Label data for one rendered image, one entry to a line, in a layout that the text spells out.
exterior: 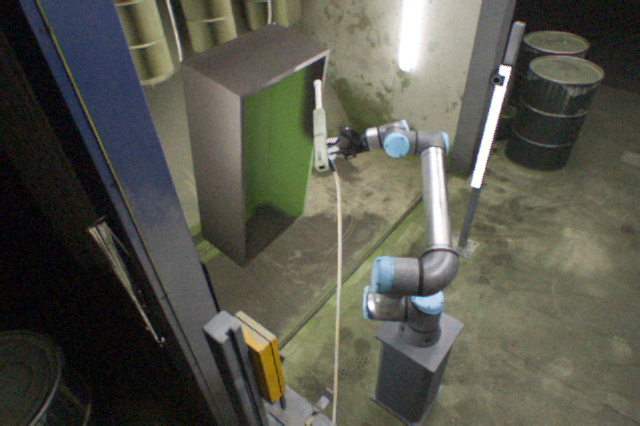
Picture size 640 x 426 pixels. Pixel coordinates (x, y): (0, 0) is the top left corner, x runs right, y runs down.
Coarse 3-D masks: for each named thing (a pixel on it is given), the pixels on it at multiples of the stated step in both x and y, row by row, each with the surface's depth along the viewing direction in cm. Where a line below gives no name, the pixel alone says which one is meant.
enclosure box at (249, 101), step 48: (240, 48) 190; (288, 48) 196; (192, 96) 186; (240, 96) 166; (288, 96) 235; (192, 144) 209; (240, 144) 183; (288, 144) 259; (240, 192) 206; (288, 192) 287; (240, 240) 235
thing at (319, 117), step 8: (320, 88) 192; (320, 96) 189; (320, 104) 186; (320, 112) 182; (320, 120) 180; (320, 128) 177; (320, 136) 175; (320, 144) 173; (320, 152) 171; (320, 160) 169; (328, 160) 183; (328, 168) 171
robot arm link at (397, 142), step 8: (392, 128) 165; (400, 128) 165; (384, 136) 167; (392, 136) 157; (400, 136) 156; (408, 136) 158; (384, 144) 161; (392, 144) 158; (400, 144) 157; (408, 144) 157; (392, 152) 159; (400, 152) 159; (408, 152) 160
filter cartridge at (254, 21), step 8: (248, 0) 318; (256, 0) 315; (264, 0) 315; (272, 0) 316; (280, 0) 321; (248, 8) 323; (256, 8) 319; (264, 8) 319; (272, 8) 321; (280, 8) 325; (248, 16) 327; (256, 16) 323; (264, 16) 322; (272, 16) 324; (280, 16) 328; (248, 24) 333; (256, 24) 328; (264, 24) 326
